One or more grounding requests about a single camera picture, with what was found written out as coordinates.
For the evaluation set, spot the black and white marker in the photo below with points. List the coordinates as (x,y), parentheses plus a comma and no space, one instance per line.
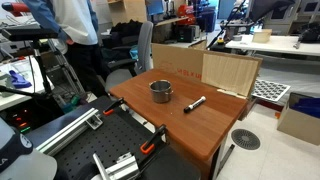
(195,104)

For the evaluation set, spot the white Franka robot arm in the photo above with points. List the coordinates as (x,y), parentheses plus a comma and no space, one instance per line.
(20,165)

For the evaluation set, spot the small steel pot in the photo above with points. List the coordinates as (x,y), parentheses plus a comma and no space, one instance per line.
(161,95)

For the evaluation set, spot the flat brown cardboard sheet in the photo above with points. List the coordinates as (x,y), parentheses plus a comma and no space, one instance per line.
(180,61)

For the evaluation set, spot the grey office chair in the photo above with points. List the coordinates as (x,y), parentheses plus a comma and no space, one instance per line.
(145,46)

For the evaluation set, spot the black orange bar clamp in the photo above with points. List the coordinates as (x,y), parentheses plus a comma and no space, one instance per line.
(113,106)
(153,138)

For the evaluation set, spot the black perforated breadboard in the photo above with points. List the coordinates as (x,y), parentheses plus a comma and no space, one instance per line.
(110,140)

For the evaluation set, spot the black table leg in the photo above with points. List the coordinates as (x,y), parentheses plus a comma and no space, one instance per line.
(226,158)

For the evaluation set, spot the silver metal stepladder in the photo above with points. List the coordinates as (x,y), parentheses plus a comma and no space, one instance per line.
(66,71)

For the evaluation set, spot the person in white shirt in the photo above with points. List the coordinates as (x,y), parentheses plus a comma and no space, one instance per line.
(76,23)

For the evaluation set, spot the white dotted calibration board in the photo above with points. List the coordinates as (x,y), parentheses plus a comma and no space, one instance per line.
(270,90)

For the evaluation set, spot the small wooden box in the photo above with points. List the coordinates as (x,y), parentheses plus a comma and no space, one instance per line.
(262,35)

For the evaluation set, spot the white background table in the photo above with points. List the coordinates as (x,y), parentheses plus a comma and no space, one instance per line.
(276,44)

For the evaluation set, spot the black angled light panel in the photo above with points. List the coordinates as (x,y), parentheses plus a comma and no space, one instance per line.
(270,8)

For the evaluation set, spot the blue cloth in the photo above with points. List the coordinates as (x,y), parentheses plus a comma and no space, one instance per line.
(19,81)

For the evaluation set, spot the cardboard box with blue contents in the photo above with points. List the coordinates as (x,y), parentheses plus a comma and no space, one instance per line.
(298,125)

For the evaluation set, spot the white side desk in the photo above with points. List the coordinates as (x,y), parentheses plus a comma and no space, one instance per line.
(13,96)

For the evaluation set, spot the black equipment on table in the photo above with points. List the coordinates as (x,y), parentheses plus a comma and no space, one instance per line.
(310,33)

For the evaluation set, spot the red cylindrical object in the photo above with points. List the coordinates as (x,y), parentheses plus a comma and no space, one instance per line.
(15,7)

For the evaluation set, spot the short aluminium extrusion rail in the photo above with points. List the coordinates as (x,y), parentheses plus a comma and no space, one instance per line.
(123,168)

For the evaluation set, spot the long aluminium extrusion rail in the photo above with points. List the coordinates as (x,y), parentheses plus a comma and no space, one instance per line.
(66,131)

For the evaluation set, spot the black camera on stand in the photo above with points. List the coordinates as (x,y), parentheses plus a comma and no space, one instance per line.
(28,33)

